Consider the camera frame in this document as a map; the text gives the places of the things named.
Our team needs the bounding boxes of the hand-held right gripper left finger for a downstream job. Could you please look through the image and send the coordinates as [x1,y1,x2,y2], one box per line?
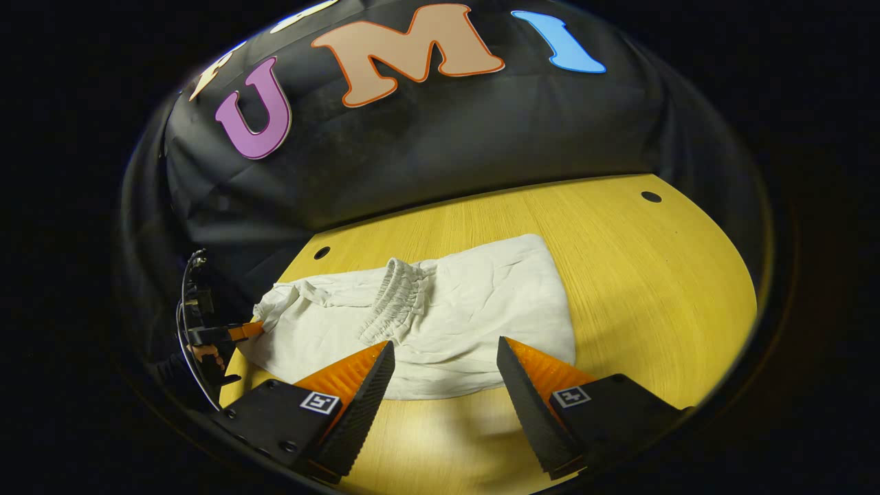
[219,340,396,485]

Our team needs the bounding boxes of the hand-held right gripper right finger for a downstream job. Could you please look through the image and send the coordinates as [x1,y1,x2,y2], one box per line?
[496,336,692,481]

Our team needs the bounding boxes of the white jeans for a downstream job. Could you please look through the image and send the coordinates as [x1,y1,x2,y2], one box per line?
[237,234,577,401]

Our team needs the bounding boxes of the black backdrop cloth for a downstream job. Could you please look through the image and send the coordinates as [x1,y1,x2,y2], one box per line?
[117,0,771,413]

